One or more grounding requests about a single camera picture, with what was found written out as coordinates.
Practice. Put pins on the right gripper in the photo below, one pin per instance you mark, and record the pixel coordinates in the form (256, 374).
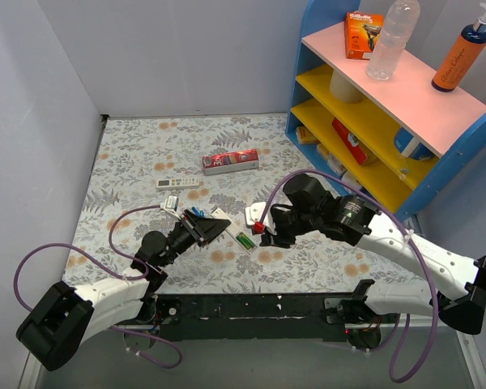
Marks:
(279, 225)

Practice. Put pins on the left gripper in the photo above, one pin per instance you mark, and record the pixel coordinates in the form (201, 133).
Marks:
(195, 228)

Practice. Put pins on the white remote control back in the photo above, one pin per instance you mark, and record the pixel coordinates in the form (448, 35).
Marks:
(233, 229)

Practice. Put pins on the green battery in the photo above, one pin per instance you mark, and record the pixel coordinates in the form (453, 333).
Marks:
(238, 238)
(248, 241)

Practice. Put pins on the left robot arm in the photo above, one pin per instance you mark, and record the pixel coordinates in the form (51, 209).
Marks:
(67, 316)

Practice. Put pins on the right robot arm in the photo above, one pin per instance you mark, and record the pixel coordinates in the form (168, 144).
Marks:
(457, 296)

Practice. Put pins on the white air conditioner remote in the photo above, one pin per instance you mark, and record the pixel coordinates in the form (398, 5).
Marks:
(178, 183)

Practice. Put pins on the red toothpaste box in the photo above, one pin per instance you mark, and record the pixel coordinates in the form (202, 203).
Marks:
(230, 162)

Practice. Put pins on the floral table mat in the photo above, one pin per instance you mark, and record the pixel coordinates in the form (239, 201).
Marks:
(119, 209)

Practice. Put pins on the yellow soap pack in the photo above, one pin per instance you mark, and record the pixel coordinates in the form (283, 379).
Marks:
(305, 136)

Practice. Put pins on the red box on shelf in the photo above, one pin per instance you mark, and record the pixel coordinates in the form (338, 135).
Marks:
(359, 151)

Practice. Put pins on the blue yellow pink shelf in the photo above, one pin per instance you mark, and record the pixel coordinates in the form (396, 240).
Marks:
(451, 125)

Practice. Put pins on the beige paper roll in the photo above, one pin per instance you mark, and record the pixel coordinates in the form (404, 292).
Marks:
(343, 90)

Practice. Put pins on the blue white container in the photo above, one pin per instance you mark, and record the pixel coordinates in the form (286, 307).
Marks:
(410, 147)

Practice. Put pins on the orange razor box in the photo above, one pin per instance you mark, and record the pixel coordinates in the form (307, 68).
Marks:
(360, 34)

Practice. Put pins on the clear plastic bottle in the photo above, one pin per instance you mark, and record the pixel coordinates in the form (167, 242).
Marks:
(398, 26)

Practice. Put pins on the orange pump lotion bottle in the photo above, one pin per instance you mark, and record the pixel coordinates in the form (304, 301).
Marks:
(465, 50)

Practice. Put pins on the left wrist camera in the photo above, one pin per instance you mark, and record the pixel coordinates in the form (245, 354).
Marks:
(170, 204)

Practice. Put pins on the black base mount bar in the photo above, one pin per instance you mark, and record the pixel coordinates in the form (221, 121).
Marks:
(264, 316)

